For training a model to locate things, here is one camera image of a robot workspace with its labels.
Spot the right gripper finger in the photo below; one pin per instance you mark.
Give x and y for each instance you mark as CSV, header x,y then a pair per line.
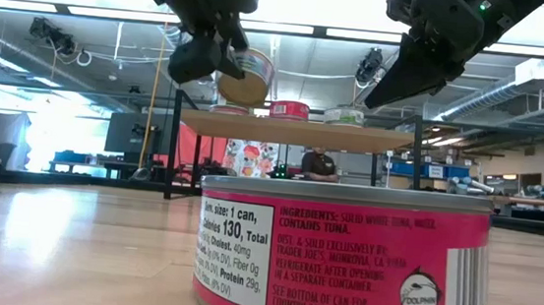
x,y
417,74

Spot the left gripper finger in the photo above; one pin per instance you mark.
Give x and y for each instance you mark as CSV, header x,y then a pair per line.
x,y
233,62
238,33

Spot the gold top blue label can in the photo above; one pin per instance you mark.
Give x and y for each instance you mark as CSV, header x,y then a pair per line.
x,y
228,110
248,88

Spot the red label tuna can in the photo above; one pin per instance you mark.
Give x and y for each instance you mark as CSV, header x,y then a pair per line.
x,y
342,257
289,110

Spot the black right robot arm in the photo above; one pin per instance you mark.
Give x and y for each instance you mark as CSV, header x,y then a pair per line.
x,y
516,11

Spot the grey background robot arm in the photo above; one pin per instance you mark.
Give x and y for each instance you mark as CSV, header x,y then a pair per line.
x,y
471,185

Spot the ceiling light strip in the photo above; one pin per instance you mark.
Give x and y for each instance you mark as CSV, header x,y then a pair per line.
x,y
312,30

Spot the floral print cloth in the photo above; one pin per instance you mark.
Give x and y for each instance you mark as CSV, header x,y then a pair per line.
x,y
252,158

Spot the black monitor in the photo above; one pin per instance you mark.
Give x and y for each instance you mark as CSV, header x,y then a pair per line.
x,y
128,132

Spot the blue storage bins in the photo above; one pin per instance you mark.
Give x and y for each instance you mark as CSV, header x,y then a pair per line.
x,y
440,171

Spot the black device with green light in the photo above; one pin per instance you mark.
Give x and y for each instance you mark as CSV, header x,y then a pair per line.
x,y
280,173

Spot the person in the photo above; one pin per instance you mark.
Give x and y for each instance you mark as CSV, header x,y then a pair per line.
x,y
319,166

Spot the black ceiling camera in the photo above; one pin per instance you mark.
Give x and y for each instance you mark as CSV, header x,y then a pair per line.
x,y
369,64
52,34

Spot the silver ventilation duct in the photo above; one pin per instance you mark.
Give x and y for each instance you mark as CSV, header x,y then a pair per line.
x,y
494,93

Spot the wooden shelf with black frame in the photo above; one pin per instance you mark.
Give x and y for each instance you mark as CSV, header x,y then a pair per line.
x,y
293,133

